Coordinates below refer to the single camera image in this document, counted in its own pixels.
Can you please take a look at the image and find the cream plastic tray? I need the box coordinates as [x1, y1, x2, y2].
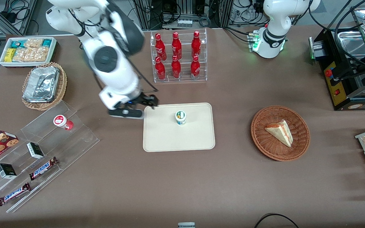
[143, 102, 216, 153]

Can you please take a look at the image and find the snickers chocolate bar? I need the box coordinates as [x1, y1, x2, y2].
[0, 182, 31, 207]
[29, 156, 59, 181]

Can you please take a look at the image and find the black cable loop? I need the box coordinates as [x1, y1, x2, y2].
[254, 213, 300, 228]

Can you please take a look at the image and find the white plastic snack bin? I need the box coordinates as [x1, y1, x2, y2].
[0, 36, 58, 68]

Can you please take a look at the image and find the red cola bottle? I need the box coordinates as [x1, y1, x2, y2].
[171, 55, 182, 79]
[191, 31, 202, 58]
[172, 32, 182, 60]
[155, 56, 166, 80]
[190, 55, 201, 80]
[155, 33, 167, 61]

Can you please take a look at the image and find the aluminium foil tray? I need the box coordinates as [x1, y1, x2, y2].
[23, 66, 60, 103]

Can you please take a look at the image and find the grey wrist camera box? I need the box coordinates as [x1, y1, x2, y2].
[108, 108, 145, 120]

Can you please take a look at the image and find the teal snack pack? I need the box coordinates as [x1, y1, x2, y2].
[10, 39, 27, 49]

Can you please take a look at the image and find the green gum bottle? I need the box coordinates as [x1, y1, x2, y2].
[175, 111, 187, 126]

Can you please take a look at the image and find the small black box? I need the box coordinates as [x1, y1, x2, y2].
[27, 142, 45, 159]
[0, 163, 17, 180]

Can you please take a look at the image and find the round brown wicker basket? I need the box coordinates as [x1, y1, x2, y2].
[251, 105, 311, 162]

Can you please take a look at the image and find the black sealing machine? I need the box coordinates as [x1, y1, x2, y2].
[309, 27, 365, 111]

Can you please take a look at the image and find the light wicker basket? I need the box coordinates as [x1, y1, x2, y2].
[22, 62, 67, 111]

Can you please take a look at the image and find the clear acrylic stepped display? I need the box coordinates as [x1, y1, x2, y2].
[0, 101, 100, 213]

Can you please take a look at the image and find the red gum bottle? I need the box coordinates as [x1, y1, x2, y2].
[53, 115, 74, 131]

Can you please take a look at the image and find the clear acrylic bottle rack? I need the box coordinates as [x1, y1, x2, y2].
[150, 28, 208, 83]

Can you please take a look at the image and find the wrapped sandwich wedge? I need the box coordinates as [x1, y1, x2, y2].
[264, 119, 294, 148]

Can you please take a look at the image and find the clear bag of crackers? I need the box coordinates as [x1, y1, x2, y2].
[12, 39, 50, 62]

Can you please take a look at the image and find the stainless steel tray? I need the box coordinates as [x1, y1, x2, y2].
[336, 6, 365, 60]

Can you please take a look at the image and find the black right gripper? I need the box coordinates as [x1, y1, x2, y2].
[118, 93, 159, 110]

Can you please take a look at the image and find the yellow snack pack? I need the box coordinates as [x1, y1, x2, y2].
[4, 47, 16, 63]

